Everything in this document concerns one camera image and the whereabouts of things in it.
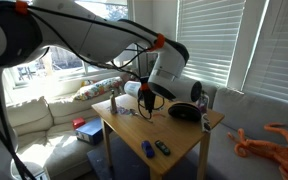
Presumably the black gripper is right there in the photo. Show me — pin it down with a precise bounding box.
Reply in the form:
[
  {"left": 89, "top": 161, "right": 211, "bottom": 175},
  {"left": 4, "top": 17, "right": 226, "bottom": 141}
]
[{"left": 143, "top": 78, "right": 157, "bottom": 113}]

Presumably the clear plastic cup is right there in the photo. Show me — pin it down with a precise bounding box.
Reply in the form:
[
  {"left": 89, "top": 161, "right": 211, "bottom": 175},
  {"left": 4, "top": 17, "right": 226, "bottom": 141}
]
[{"left": 123, "top": 80, "right": 143, "bottom": 100}]

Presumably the metal spoon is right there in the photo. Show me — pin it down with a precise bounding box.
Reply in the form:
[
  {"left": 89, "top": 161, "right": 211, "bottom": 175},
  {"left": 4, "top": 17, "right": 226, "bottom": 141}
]
[{"left": 129, "top": 108, "right": 154, "bottom": 125}]

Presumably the black bowl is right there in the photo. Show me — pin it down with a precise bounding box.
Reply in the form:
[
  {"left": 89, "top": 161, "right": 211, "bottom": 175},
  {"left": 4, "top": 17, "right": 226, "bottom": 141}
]
[{"left": 167, "top": 101, "right": 203, "bottom": 123}]

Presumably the wooden table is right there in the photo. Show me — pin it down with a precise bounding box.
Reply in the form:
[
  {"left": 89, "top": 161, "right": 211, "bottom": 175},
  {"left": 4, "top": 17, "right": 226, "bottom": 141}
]
[{"left": 91, "top": 93, "right": 226, "bottom": 180}]

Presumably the white pouch with dark label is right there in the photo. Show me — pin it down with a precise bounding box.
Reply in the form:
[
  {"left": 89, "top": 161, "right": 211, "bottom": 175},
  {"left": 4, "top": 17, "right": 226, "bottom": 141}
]
[{"left": 200, "top": 113, "right": 213, "bottom": 134}]

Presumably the blue box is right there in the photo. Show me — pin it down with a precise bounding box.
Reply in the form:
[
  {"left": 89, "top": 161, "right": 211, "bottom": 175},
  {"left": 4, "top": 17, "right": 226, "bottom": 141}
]
[{"left": 74, "top": 117, "right": 105, "bottom": 146}]

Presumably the dark floor rug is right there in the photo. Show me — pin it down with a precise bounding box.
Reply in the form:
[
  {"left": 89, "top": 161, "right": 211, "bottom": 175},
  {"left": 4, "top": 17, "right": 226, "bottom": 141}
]
[{"left": 86, "top": 136, "right": 218, "bottom": 180}]

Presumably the red box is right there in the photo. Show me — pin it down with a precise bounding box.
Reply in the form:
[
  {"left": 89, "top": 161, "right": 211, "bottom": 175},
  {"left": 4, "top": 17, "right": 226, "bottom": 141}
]
[{"left": 71, "top": 116, "right": 87, "bottom": 131}]

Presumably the white window blind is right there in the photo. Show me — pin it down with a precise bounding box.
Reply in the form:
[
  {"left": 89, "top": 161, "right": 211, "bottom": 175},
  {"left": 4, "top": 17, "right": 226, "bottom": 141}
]
[
  {"left": 241, "top": 0, "right": 288, "bottom": 107},
  {"left": 175, "top": 0, "right": 247, "bottom": 88}
]

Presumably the gray sofa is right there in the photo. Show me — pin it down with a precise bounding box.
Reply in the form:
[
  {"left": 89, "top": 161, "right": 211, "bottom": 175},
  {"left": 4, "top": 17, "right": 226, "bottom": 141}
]
[{"left": 183, "top": 74, "right": 288, "bottom": 180}]

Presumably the cream sofa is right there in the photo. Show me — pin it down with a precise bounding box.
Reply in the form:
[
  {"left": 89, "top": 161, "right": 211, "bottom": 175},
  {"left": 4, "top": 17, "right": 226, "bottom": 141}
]
[{"left": 3, "top": 87, "right": 122, "bottom": 180}]

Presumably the orange octopus plush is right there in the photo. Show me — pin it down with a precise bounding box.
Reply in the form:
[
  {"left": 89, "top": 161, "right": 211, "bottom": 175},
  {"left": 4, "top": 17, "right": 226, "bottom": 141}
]
[{"left": 226, "top": 122, "right": 288, "bottom": 180}]

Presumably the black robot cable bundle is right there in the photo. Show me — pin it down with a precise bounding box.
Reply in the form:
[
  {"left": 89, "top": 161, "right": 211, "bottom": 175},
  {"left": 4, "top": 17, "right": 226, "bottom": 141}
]
[{"left": 0, "top": 0, "right": 167, "bottom": 180}]

